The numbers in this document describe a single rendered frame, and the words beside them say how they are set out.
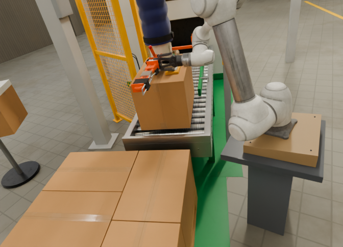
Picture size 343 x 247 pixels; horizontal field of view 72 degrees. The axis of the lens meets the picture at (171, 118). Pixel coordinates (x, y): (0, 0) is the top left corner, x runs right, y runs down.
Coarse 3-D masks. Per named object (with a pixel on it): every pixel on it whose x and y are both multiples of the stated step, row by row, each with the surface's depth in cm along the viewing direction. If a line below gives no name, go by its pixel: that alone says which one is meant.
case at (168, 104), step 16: (144, 64) 206; (160, 80) 170; (176, 80) 166; (192, 80) 223; (144, 96) 174; (160, 96) 172; (176, 96) 171; (192, 96) 214; (144, 112) 182; (160, 112) 180; (176, 112) 178; (144, 128) 190; (160, 128) 188; (176, 128) 186
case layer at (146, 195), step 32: (64, 160) 188; (96, 160) 181; (128, 160) 175; (160, 160) 170; (64, 192) 158; (96, 192) 153; (128, 192) 149; (160, 192) 145; (192, 192) 177; (32, 224) 140; (64, 224) 137; (96, 224) 133; (128, 224) 130; (160, 224) 127
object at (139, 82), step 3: (138, 78) 138; (141, 78) 138; (144, 78) 137; (135, 81) 135; (138, 81) 134; (141, 81) 134; (144, 81) 133; (132, 84) 132; (135, 84) 132; (138, 84) 131; (141, 84) 131; (132, 87) 133; (144, 87) 132; (135, 90) 134
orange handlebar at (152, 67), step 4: (172, 48) 186; (176, 48) 185; (180, 48) 185; (184, 48) 185; (156, 64) 160; (148, 68) 153; (152, 68) 153; (148, 76) 143; (136, 88) 131; (140, 88) 131
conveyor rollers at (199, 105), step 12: (192, 72) 298; (204, 72) 294; (204, 84) 264; (204, 96) 242; (192, 108) 223; (204, 108) 220; (192, 120) 207; (204, 120) 204; (144, 132) 202; (156, 132) 199; (168, 132) 196; (180, 132) 194; (192, 132) 192
